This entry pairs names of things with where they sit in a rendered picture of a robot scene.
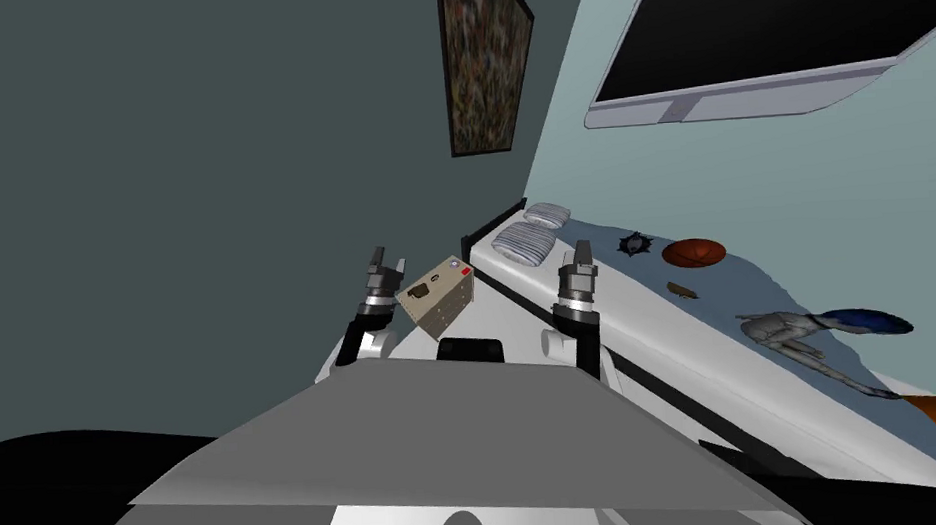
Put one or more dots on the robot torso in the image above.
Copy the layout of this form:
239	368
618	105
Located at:
413	441

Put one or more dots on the white framed black television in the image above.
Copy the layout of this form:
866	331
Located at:
752	19

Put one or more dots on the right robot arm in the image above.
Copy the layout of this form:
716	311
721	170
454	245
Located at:
582	329

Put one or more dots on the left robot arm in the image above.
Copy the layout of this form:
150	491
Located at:
363	332

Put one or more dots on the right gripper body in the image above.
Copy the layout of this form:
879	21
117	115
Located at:
578	279

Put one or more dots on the beige bedside cabinet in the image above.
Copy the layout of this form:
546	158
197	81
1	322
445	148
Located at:
443	300

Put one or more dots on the dark framed wall picture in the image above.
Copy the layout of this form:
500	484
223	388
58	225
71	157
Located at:
480	57

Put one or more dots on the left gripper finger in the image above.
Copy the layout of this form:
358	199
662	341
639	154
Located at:
377	258
398	267

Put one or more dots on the white bed with black frame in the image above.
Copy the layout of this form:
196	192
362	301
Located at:
680	339

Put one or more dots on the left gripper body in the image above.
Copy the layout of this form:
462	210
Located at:
382	283

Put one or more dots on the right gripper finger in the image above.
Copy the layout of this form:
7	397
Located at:
584	252

